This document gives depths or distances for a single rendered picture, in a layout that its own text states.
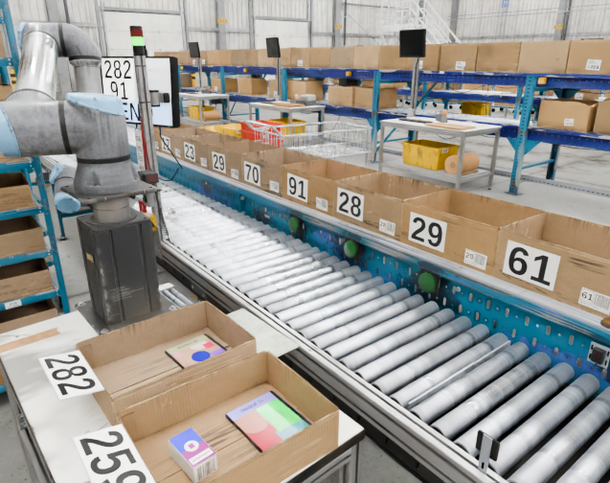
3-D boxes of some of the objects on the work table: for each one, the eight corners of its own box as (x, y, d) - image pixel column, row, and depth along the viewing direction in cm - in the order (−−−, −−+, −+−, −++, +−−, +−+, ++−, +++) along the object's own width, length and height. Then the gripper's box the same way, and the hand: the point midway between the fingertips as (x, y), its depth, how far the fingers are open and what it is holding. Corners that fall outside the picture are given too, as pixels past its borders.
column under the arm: (101, 338, 144) (82, 236, 132) (75, 307, 162) (56, 215, 151) (180, 310, 160) (170, 218, 148) (147, 285, 178) (137, 199, 166)
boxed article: (192, 443, 104) (191, 426, 103) (218, 471, 97) (216, 453, 96) (169, 456, 101) (168, 440, 99) (194, 486, 94) (192, 468, 92)
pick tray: (120, 449, 103) (113, 412, 100) (267, 380, 125) (266, 348, 122) (173, 549, 82) (168, 507, 79) (340, 446, 104) (341, 408, 101)
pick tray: (79, 375, 127) (73, 343, 124) (208, 327, 150) (206, 299, 146) (117, 436, 107) (110, 400, 103) (259, 370, 130) (258, 338, 126)
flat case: (274, 469, 98) (273, 463, 97) (225, 419, 111) (224, 413, 111) (323, 437, 106) (323, 431, 106) (272, 394, 120) (271, 389, 119)
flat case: (200, 386, 123) (199, 380, 122) (165, 355, 136) (164, 350, 135) (243, 364, 131) (242, 359, 131) (206, 336, 144) (205, 333, 144)
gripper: (87, 195, 204) (133, 211, 218) (93, 199, 197) (140, 216, 211) (95, 176, 203) (140, 194, 218) (101, 180, 197) (147, 198, 211)
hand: (140, 197), depth 214 cm, fingers closed
